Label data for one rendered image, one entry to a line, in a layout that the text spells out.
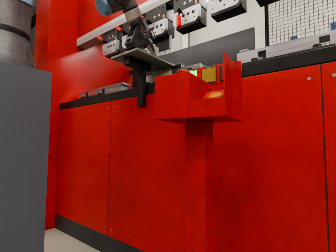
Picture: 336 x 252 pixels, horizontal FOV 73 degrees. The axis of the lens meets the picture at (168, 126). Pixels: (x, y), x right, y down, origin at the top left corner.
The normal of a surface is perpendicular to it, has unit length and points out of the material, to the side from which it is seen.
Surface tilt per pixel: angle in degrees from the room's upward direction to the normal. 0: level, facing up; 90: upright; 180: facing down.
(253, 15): 90
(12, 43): 73
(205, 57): 90
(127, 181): 90
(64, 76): 90
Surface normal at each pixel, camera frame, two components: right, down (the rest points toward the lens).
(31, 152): 0.74, -0.04
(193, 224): -0.53, -0.07
